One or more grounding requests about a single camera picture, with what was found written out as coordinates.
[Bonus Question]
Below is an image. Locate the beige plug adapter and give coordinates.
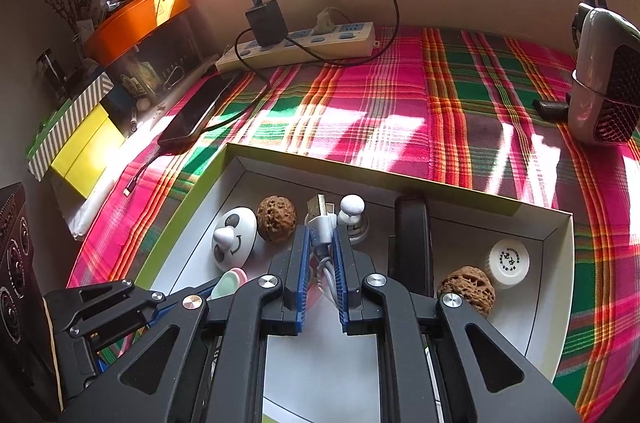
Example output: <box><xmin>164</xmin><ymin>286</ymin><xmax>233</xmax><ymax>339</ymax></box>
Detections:
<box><xmin>314</xmin><ymin>7</ymin><xmax>343</xmax><ymax>34</ymax></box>

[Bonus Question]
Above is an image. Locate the clear acrylic display case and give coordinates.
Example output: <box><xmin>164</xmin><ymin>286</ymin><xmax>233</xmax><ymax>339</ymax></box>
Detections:
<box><xmin>107</xmin><ymin>10</ymin><xmax>221</xmax><ymax>124</ymax></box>

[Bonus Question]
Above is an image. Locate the yellow box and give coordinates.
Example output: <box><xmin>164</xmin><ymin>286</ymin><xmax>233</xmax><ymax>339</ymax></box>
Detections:
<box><xmin>50</xmin><ymin>103</ymin><xmax>126</xmax><ymax>198</ymax></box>

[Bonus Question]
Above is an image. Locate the black box with dials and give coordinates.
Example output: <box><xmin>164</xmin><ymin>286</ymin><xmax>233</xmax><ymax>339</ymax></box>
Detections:
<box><xmin>0</xmin><ymin>183</ymin><xmax>58</xmax><ymax>421</ymax></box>

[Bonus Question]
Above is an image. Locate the black charger block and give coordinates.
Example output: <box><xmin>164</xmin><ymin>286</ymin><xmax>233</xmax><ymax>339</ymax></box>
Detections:
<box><xmin>245</xmin><ymin>0</ymin><xmax>291</xmax><ymax>46</ymax></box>

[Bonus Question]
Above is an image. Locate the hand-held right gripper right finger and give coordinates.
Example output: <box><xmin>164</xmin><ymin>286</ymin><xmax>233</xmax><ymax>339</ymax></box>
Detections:
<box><xmin>331</xmin><ymin>227</ymin><xmax>583</xmax><ymax>423</ymax></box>

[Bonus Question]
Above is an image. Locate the pink green plaid tablecloth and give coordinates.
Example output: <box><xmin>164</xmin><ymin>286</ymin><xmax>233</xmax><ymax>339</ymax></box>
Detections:
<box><xmin>67</xmin><ymin>25</ymin><xmax>640</xmax><ymax>423</ymax></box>

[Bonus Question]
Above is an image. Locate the white black speaker device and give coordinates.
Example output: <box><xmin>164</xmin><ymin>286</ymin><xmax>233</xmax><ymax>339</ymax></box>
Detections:
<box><xmin>567</xmin><ymin>0</ymin><xmax>640</xmax><ymax>147</ymax></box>

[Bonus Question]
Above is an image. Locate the large brown walnut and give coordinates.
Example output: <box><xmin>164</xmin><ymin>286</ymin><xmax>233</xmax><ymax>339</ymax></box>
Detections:
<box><xmin>257</xmin><ymin>195</ymin><xmax>300</xmax><ymax>244</ymax></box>

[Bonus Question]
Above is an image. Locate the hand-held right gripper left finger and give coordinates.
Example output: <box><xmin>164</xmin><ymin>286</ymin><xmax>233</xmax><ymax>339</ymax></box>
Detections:
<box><xmin>57</xmin><ymin>227</ymin><xmax>313</xmax><ymax>423</ymax></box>

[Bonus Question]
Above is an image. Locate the black smartphone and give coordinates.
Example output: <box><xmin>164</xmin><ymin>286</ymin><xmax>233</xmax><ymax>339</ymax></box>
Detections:
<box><xmin>159</xmin><ymin>70</ymin><xmax>246</xmax><ymax>154</ymax></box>

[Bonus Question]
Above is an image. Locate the grey knob with white ball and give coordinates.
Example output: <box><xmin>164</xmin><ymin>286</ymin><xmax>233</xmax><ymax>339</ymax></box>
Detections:
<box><xmin>337</xmin><ymin>194</ymin><xmax>371</xmax><ymax>245</ymax></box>

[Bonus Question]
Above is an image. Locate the dark glass jar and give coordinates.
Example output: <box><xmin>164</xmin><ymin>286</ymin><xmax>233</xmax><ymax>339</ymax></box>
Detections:
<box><xmin>37</xmin><ymin>48</ymin><xmax>68</xmax><ymax>104</ymax></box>

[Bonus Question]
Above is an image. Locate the black device with silver end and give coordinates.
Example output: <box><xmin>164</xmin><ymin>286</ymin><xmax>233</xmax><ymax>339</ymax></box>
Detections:
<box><xmin>387</xmin><ymin>195</ymin><xmax>435</xmax><ymax>299</ymax></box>

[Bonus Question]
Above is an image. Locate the small dark walnut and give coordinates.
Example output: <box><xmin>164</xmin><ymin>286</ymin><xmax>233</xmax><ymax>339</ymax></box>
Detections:
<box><xmin>436</xmin><ymin>266</ymin><xmax>497</xmax><ymax>318</ymax></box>

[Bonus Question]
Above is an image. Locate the small white round cap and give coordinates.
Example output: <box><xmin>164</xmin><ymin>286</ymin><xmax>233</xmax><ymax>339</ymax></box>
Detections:
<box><xmin>482</xmin><ymin>239</ymin><xmax>532</xmax><ymax>289</ymax></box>

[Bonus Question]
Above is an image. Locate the black charging cable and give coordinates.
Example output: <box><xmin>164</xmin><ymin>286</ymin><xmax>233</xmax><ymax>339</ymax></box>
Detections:
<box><xmin>125</xmin><ymin>0</ymin><xmax>401</xmax><ymax>198</ymax></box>

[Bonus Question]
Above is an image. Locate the orange tray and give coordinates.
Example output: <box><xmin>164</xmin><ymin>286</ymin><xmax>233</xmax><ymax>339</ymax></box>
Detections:
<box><xmin>84</xmin><ymin>0</ymin><xmax>192</xmax><ymax>66</ymax></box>

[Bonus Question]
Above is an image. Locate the pink case with grey disc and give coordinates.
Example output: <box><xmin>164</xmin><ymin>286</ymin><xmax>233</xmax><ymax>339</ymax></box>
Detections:
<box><xmin>209</xmin><ymin>268</ymin><xmax>249</xmax><ymax>302</ymax></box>

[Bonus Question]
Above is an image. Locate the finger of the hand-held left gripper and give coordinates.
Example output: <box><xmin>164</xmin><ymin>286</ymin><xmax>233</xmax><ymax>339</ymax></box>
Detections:
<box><xmin>42</xmin><ymin>280</ymin><xmax>221</xmax><ymax>340</ymax></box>
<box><xmin>92</xmin><ymin>338</ymin><xmax>135</xmax><ymax>378</ymax></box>

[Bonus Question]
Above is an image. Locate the cream power strip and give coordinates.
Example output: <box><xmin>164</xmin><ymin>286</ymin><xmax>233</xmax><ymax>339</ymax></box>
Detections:
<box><xmin>215</xmin><ymin>21</ymin><xmax>377</xmax><ymax>71</ymax></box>

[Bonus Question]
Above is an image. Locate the green white striped box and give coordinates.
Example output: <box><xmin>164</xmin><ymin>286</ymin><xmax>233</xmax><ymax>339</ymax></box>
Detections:
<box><xmin>26</xmin><ymin>72</ymin><xmax>115</xmax><ymax>181</ymax></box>

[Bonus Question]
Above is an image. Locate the white plastic sheet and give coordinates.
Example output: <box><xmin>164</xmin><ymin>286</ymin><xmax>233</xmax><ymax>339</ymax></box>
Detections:
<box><xmin>50</xmin><ymin>175</ymin><xmax>131</xmax><ymax>241</ymax></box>

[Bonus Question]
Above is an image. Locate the green white cardboard box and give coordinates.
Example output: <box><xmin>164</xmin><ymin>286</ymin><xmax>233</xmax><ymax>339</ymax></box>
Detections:
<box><xmin>132</xmin><ymin>142</ymin><xmax>576</xmax><ymax>423</ymax></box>

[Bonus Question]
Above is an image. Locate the white charger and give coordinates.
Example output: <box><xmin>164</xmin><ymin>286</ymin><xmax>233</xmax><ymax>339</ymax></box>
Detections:
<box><xmin>305</xmin><ymin>194</ymin><xmax>341</xmax><ymax>304</ymax></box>

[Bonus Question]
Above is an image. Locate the white panda face massager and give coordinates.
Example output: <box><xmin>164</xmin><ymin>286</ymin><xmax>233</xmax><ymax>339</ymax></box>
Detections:
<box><xmin>211</xmin><ymin>206</ymin><xmax>258</xmax><ymax>272</ymax></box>

